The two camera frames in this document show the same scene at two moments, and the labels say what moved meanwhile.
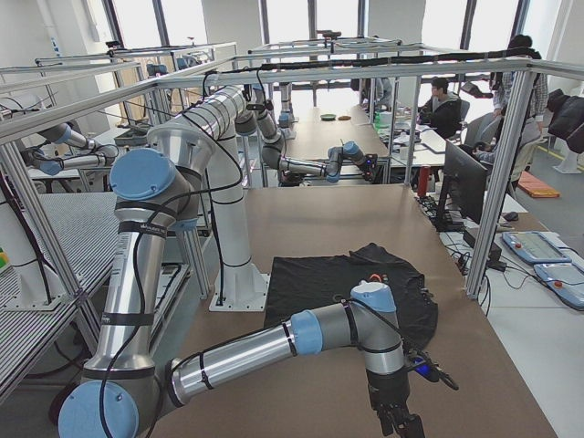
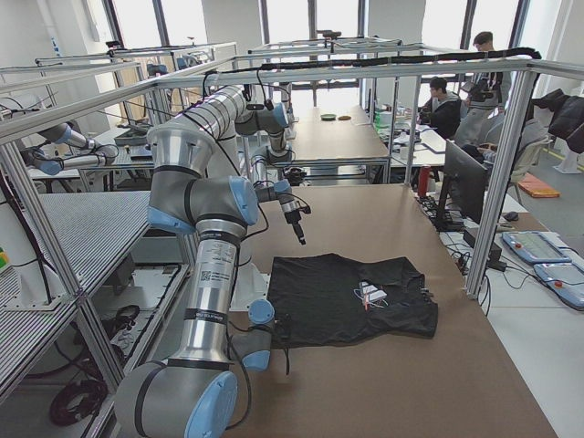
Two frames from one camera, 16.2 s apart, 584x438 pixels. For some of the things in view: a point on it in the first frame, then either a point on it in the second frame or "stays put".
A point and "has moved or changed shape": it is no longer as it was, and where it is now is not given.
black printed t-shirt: x=300 y=283 has moved or changed shape
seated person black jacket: x=443 y=110 stays put
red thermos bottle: x=424 y=181 stays put
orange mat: x=535 y=187 stays put
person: x=503 y=86 -> x=482 y=121
